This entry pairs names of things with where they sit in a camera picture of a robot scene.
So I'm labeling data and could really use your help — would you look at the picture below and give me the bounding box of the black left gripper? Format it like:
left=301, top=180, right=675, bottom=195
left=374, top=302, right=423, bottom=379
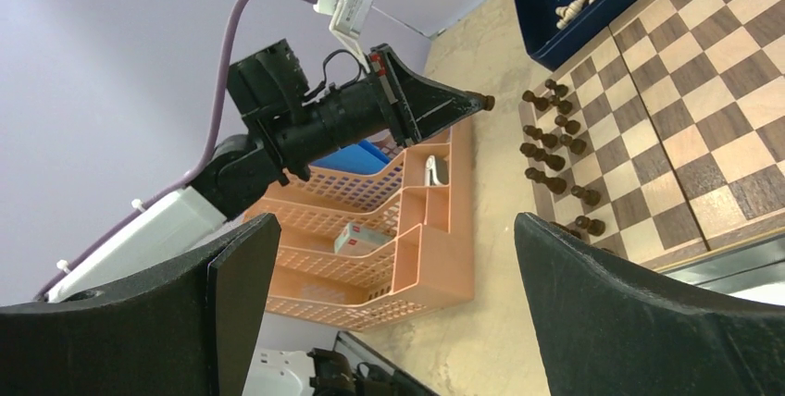
left=276, top=43, right=485, bottom=173

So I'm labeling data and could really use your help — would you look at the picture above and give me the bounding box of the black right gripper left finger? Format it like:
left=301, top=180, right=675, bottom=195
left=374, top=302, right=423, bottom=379
left=1, top=214, right=281, bottom=395

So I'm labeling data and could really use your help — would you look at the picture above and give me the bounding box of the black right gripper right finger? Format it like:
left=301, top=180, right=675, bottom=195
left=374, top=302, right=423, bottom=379
left=514, top=212, right=784, bottom=395

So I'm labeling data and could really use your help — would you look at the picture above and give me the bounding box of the dark chess piece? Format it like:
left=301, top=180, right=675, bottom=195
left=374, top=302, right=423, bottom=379
left=524, top=167, right=567, bottom=194
left=574, top=216, right=606, bottom=237
left=570, top=185, right=602, bottom=206
left=482, top=95, right=495, bottom=111

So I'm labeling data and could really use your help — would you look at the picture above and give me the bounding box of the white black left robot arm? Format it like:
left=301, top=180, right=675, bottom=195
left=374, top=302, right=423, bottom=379
left=38, top=40, right=494, bottom=303

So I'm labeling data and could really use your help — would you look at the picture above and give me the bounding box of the dark chess piece on board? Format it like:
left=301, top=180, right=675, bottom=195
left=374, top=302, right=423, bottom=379
left=570, top=185, right=602, bottom=206
left=524, top=167, right=567, bottom=194

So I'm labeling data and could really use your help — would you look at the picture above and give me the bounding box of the dark chess pawn on board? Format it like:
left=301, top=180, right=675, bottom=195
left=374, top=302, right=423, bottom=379
left=544, top=79, right=569, bottom=98

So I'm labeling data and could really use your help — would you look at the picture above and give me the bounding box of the wooden chess board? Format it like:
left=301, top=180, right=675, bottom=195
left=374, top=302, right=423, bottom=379
left=533, top=0, right=784, bottom=269

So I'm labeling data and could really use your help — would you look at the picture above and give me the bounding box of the white stapler in basket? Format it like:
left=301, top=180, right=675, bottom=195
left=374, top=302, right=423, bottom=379
left=424, top=155, right=449, bottom=186

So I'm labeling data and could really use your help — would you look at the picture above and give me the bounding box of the blue folder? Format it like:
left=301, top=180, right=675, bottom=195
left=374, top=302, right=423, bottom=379
left=310, top=140, right=391, bottom=175

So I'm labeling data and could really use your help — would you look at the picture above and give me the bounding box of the orange plastic basket tray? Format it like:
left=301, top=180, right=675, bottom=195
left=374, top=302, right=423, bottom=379
left=370, top=120, right=475, bottom=324

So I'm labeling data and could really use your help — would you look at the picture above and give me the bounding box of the orange plastic file organizer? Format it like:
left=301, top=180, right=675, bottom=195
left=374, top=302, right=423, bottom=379
left=242, top=135, right=430, bottom=333

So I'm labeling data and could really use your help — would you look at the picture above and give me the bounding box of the small red white box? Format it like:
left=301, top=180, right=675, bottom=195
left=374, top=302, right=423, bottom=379
left=333, top=222, right=393, bottom=256

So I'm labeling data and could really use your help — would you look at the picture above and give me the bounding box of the metal gold-rimmed tin tray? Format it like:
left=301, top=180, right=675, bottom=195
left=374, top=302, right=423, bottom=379
left=663, top=234, right=784, bottom=306

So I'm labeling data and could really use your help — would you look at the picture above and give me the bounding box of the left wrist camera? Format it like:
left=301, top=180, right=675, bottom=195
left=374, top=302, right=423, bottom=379
left=313, top=0, right=374, bottom=70

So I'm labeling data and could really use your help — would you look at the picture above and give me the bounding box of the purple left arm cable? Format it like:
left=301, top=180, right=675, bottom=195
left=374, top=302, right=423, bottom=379
left=33, top=0, right=320, bottom=303

